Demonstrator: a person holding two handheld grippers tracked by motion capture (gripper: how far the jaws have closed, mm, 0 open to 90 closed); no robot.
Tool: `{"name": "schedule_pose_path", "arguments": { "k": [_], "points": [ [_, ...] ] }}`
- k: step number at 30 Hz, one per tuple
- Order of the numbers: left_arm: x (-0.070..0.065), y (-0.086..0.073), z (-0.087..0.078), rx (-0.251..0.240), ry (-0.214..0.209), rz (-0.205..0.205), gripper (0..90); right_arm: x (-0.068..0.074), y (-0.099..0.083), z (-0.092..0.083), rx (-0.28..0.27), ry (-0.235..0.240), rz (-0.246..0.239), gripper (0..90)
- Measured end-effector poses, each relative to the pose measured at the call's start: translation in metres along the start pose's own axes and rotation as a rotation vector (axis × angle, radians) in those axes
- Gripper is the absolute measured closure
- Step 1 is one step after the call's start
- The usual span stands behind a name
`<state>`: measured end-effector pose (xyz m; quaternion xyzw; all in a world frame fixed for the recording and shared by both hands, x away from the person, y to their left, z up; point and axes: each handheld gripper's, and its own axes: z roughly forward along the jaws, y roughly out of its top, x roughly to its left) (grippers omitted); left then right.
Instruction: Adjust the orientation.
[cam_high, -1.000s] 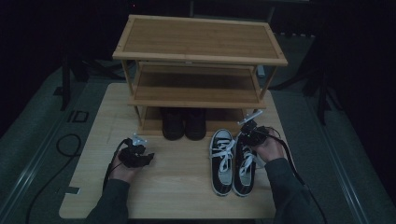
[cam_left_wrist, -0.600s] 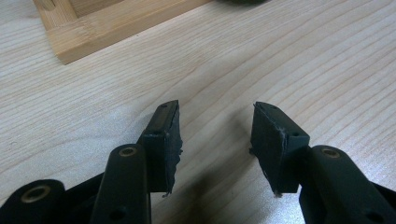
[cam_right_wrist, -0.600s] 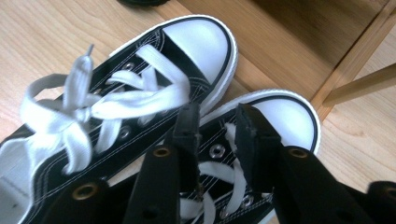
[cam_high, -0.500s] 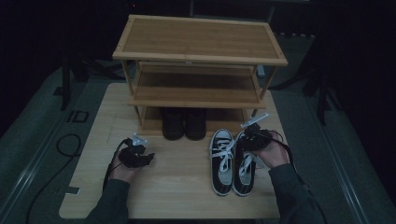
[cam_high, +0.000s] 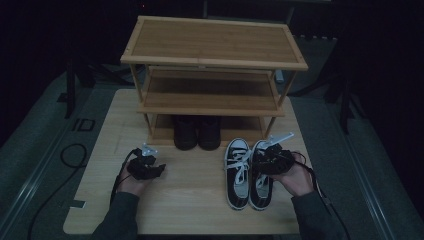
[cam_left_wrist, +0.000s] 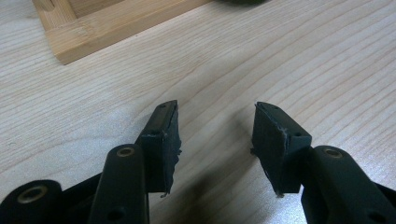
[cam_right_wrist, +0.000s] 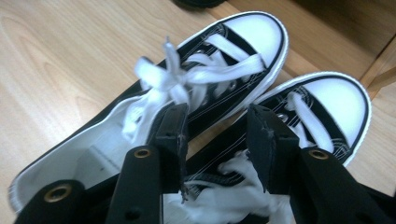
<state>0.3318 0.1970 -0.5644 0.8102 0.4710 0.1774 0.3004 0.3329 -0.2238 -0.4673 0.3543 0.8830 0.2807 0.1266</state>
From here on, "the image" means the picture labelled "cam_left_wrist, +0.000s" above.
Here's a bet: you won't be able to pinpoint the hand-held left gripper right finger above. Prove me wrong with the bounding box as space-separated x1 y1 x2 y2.
250 101 313 199

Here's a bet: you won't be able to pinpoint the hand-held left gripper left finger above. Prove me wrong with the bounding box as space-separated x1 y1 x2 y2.
134 99 183 199

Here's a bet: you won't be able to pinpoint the wooden shoe rack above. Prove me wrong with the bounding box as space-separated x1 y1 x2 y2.
31 0 213 66

